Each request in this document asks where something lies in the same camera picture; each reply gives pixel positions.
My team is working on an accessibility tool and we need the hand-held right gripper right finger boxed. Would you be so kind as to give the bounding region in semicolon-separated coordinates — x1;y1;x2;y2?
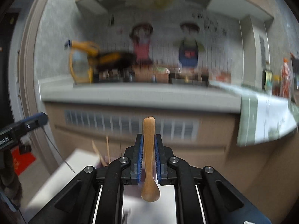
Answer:
154;133;272;224

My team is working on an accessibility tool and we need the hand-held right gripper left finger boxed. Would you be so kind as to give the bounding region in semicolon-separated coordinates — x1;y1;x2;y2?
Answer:
28;133;144;224

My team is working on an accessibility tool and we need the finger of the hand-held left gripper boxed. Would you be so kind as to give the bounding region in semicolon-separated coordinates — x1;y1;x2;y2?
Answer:
14;112;49;134
28;133;144;224

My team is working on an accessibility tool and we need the light wooden spoon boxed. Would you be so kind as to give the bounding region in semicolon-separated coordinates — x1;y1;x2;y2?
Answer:
141;117;161;202

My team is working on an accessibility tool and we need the wooden chopstick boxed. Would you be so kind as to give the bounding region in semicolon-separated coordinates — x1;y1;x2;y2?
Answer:
106;136;111;164
92;140;107;166

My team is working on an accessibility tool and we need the red floor mat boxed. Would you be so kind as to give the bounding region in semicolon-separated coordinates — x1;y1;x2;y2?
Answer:
11;149;37;176

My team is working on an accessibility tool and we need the grey vent grille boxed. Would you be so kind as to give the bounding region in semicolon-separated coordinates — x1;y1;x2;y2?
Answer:
64;110;200;141

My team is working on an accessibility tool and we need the cream tablecloth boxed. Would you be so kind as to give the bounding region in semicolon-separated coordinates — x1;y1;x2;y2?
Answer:
22;148;178;224

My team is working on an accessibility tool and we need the kitchen counter cabinet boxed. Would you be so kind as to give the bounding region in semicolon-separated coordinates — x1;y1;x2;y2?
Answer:
38;75;299;215

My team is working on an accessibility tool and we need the yellow-rimmed glass lid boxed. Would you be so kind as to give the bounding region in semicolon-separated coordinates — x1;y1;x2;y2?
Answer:
69;48;94;84

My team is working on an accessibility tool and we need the row of seasoning boxes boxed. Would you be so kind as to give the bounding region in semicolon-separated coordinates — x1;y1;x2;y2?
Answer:
93;65;232;85

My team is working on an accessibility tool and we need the green checked towel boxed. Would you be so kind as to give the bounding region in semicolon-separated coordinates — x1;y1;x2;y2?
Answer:
236;91;298;147

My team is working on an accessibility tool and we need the dark bottle with yellow label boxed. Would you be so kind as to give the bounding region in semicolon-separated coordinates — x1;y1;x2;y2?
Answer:
264;69;274;91

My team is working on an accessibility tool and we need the beige column with vent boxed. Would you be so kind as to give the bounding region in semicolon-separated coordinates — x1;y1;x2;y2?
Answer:
239;14;275;90

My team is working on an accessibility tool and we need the red-orange plastic bottle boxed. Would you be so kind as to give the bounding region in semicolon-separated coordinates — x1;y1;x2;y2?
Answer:
281;58;292;97

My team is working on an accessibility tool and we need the beige upper cabinet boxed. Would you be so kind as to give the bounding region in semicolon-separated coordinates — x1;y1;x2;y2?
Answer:
207;0;275;20

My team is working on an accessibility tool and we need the black wok with yellow handle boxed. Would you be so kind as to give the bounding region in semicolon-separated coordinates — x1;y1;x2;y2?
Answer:
65;40;137;71

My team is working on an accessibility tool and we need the cartoon wall sticker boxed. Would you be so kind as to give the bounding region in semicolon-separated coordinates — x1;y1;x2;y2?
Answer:
107;12;234;75

